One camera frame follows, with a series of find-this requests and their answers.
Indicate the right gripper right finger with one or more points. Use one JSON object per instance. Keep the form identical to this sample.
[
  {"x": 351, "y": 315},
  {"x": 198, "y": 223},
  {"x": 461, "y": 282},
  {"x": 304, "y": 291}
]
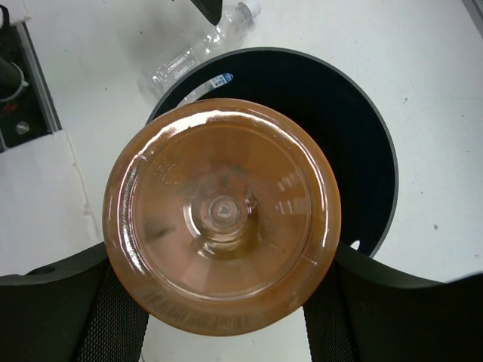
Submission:
[{"x": 364, "y": 310}]

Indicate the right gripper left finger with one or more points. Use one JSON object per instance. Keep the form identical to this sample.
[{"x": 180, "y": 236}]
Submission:
[{"x": 74, "y": 309}]

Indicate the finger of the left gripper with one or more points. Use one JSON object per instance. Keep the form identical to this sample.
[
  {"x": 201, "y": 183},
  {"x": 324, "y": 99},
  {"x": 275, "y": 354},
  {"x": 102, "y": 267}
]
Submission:
[{"x": 210, "y": 9}]

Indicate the orange plastic bottle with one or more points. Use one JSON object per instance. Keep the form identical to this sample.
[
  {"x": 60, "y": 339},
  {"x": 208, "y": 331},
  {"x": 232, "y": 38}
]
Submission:
[{"x": 221, "y": 217}]

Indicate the dark grey plastic bin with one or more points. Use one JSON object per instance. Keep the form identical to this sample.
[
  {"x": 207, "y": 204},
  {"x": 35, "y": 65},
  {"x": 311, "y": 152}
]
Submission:
[{"x": 333, "y": 110}]

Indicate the clear unlabelled plastic bottle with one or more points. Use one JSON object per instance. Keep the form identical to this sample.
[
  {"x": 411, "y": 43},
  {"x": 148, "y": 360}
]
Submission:
[{"x": 228, "y": 35}]

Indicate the clear bottle green label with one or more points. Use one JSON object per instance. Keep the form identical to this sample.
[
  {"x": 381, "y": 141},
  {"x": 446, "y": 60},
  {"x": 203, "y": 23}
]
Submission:
[{"x": 206, "y": 87}]

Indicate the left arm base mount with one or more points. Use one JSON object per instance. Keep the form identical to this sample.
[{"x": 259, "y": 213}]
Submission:
[{"x": 27, "y": 107}]

